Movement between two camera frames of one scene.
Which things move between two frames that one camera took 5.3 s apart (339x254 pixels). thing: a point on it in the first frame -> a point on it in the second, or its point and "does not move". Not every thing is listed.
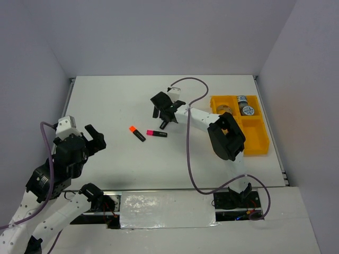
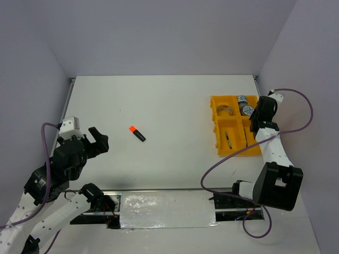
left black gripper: (99, 142) does not move
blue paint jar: (248, 110) does not move
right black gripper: (156, 112) -> (253, 114)
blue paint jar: (242, 101) does not move
